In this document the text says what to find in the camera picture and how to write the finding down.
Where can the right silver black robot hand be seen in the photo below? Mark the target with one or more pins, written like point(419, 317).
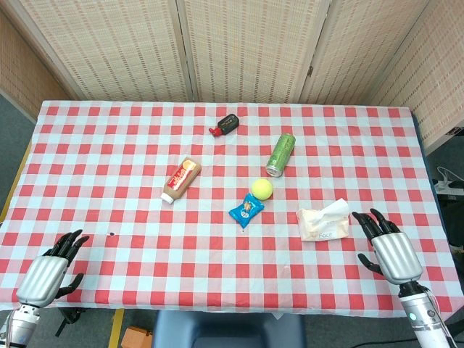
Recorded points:
point(395, 259)

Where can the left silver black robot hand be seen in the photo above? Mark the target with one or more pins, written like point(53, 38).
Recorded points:
point(41, 275)

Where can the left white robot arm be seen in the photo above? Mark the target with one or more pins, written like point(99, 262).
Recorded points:
point(18, 324)

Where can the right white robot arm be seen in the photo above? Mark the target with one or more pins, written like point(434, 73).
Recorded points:
point(426, 319)

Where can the yellow white tissue pack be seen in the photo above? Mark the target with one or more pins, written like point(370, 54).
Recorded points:
point(323, 224)

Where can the red white checkered tablecloth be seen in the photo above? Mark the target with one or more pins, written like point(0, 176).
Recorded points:
point(217, 253)

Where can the black clamp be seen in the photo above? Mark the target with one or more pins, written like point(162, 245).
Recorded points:
point(69, 319)

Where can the white power strip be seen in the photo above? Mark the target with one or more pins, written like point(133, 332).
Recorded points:
point(447, 185)

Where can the orange box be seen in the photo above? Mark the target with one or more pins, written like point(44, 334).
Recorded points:
point(136, 337)

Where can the yellow tennis ball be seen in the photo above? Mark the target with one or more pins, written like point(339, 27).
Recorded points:
point(262, 189)

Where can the green drink can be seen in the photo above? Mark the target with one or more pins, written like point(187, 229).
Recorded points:
point(280, 155)

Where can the blue snack packet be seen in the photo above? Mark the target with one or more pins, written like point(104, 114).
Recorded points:
point(246, 211)

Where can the brown sauce bottle white cap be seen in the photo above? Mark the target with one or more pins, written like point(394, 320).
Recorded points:
point(181, 180)

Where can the dark blue chair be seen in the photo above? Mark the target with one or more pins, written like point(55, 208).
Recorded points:
point(228, 328)

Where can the black bottle red cap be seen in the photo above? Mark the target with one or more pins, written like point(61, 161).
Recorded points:
point(225, 125)

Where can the woven folding screen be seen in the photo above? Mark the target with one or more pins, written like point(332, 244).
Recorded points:
point(235, 47)

